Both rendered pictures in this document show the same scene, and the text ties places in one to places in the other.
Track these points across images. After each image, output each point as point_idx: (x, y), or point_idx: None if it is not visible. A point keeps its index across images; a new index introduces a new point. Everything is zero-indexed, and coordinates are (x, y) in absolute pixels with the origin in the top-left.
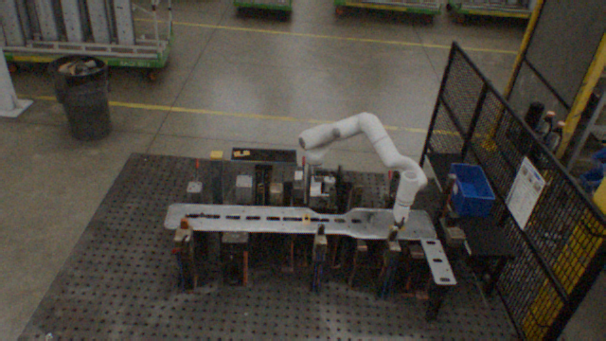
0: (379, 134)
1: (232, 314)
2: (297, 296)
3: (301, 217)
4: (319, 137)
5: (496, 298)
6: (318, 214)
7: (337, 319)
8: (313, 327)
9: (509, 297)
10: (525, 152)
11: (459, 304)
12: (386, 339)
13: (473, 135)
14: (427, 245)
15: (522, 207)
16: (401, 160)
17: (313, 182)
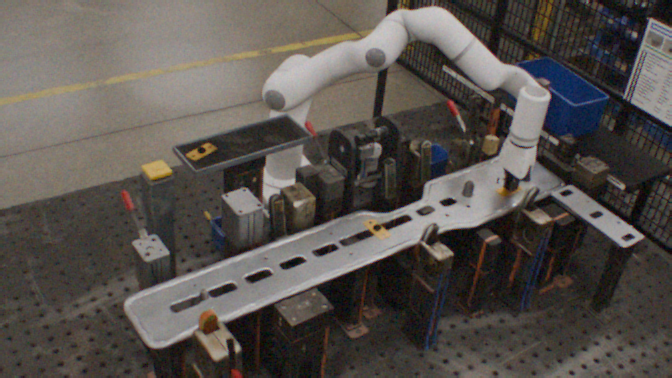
0: (465, 37)
1: None
2: (410, 367)
3: (366, 229)
4: (314, 80)
5: (640, 243)
6: (387, 214)
7: (492, 372)
8: None
9: (668, 232)
10: (639, 14)
11: None
12: (574, 365)
13: (510, 14)
14: (566, 199)
15: (664, 95)
16: (508, 72)
17: (293, 169)
